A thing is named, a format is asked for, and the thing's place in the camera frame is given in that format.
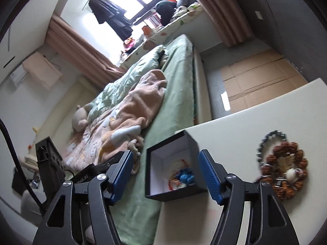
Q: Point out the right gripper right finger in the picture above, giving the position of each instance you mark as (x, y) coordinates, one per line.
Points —
(214, 175)

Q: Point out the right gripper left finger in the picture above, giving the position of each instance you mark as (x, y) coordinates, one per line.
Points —
(118, 176)

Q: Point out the brown rudraksha bead mala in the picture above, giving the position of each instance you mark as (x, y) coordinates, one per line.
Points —
(285, 169)

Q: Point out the black jewelry box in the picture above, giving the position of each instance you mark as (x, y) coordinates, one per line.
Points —
(172, 169)

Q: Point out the pink fleece blanket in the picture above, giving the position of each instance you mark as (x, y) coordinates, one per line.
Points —
(119, 128)

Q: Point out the cream plush toy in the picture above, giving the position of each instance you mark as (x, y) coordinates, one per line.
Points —
(79, 120)

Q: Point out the bed with green sheet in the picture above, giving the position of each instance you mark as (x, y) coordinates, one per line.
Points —
(136, 216)

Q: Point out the light green duvet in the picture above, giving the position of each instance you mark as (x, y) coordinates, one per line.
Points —
(114, 92)

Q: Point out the flattened cardboard sheets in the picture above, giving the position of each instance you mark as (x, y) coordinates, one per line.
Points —
(258, 79)

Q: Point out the pink left curtain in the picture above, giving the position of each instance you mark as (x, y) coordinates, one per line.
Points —
(68, 43)

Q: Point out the pink curtain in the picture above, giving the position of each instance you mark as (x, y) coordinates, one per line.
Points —
(229, 20)
(68, 43)

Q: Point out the colourful plush toy on sill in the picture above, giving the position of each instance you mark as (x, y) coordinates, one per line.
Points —
(129, 45)

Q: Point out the orange item on sill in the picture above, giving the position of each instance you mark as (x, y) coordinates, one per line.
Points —
(147, 31)

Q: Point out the patterned window seat pad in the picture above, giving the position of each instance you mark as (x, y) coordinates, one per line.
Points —
(183, 16)

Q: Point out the dark hanging clothes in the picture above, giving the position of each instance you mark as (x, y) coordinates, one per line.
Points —
(112, 14)

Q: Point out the black bag on sill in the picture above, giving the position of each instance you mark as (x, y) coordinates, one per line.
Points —
(166, 10)

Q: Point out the pink right curtain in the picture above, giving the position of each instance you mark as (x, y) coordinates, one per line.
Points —
(229, 20)

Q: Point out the covered wall air conditioner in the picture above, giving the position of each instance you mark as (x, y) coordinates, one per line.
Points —
(39, 68)

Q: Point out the white wall socket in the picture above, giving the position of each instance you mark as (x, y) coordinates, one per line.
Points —
(259, 15)

